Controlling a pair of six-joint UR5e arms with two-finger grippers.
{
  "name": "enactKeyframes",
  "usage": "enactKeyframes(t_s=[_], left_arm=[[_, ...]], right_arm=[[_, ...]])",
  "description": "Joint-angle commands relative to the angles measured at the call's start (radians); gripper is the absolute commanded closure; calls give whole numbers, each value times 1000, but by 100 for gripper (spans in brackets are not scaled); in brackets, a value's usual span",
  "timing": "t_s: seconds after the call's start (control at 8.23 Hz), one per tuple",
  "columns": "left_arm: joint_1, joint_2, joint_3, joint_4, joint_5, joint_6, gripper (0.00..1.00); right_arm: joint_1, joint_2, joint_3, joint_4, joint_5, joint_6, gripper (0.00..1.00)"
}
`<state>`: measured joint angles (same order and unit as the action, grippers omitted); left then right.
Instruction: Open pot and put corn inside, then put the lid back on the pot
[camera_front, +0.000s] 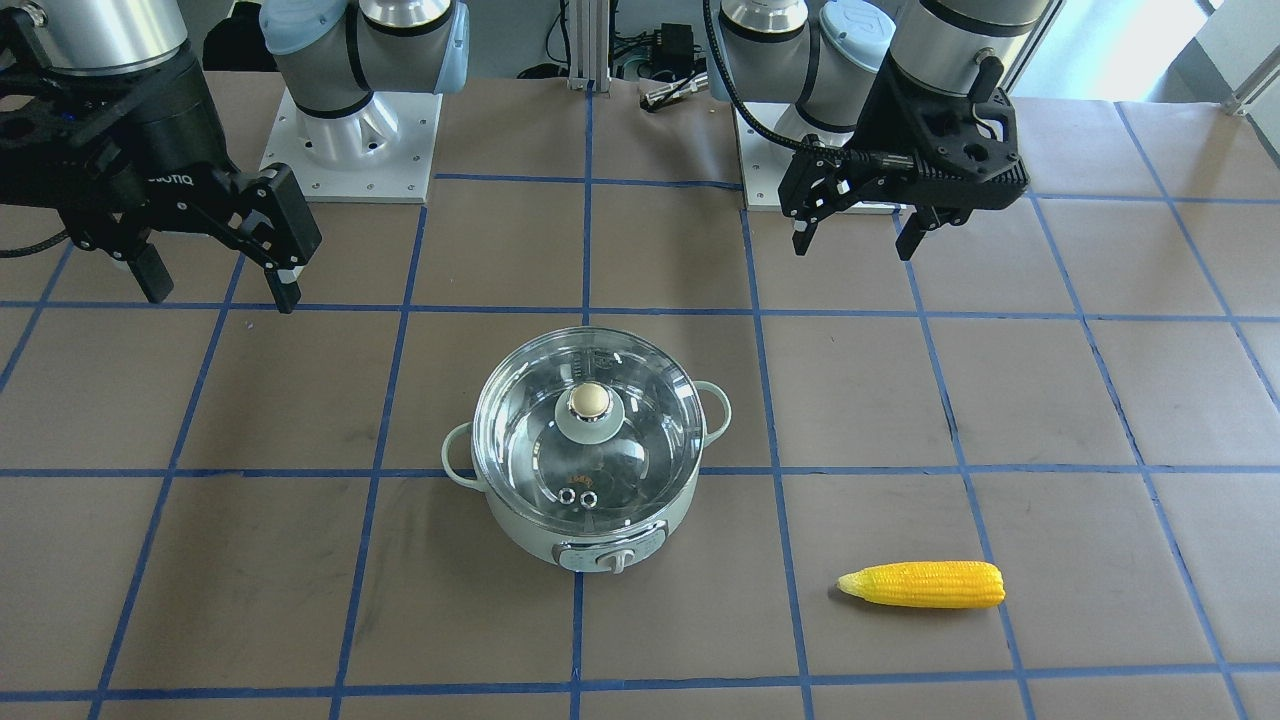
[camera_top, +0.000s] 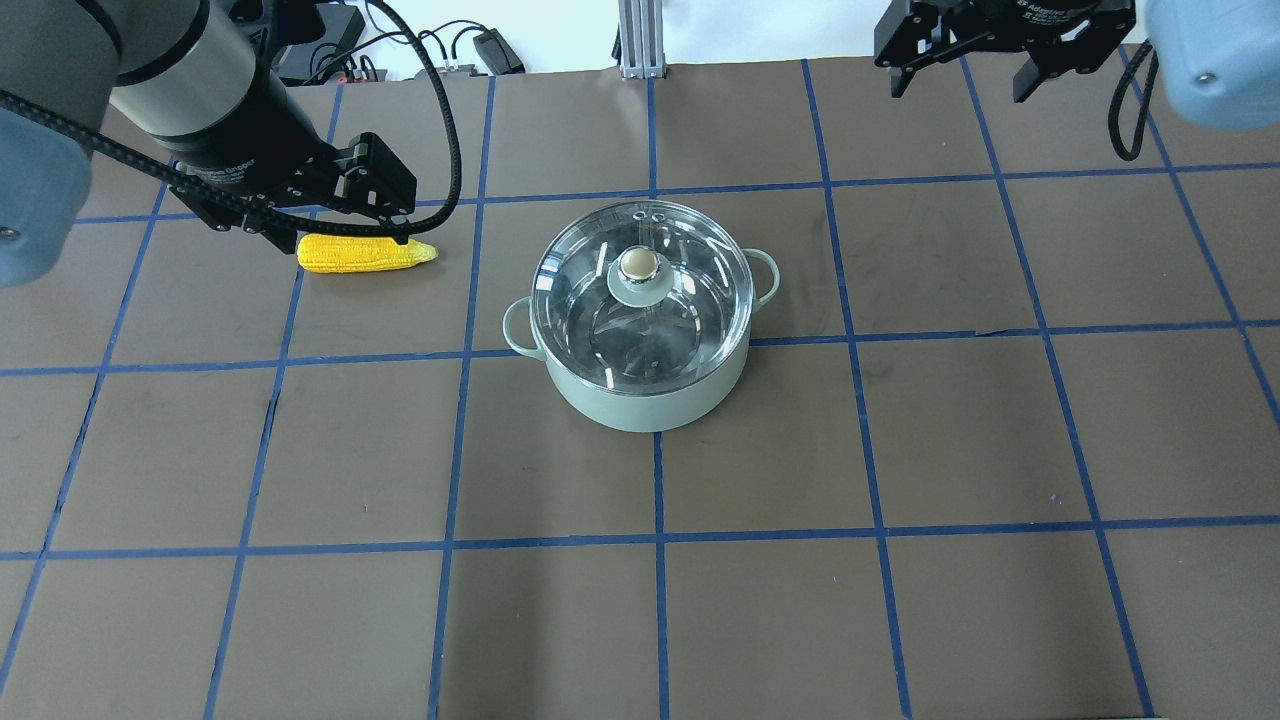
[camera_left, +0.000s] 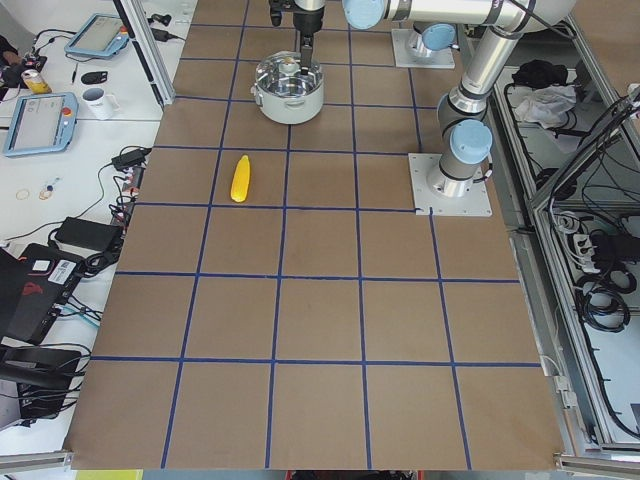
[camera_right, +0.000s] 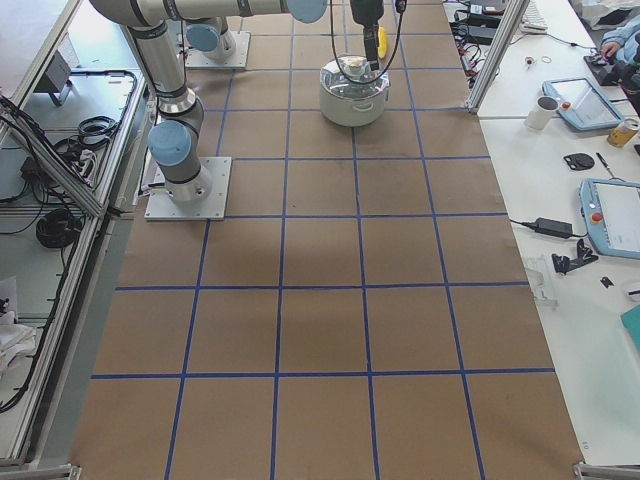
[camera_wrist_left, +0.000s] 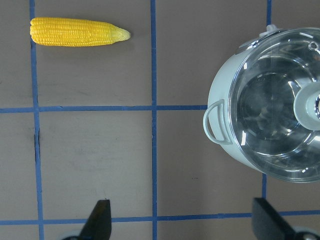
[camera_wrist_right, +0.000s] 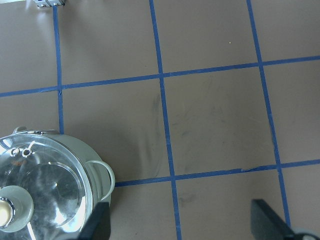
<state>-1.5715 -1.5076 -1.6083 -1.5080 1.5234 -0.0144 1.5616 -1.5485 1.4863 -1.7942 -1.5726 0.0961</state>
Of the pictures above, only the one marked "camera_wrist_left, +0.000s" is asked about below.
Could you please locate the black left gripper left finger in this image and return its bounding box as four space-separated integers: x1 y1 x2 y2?
79 199 112 240

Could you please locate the pale green cooking pot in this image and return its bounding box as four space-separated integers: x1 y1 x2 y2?
202 24 320 177

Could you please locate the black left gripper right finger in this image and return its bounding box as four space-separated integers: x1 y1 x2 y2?
251 197 296 240

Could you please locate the glass pot lid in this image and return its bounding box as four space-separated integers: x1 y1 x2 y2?
227 27 320 184

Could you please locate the yellow corn cob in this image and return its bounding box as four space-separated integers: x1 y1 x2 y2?
30 17 131 47

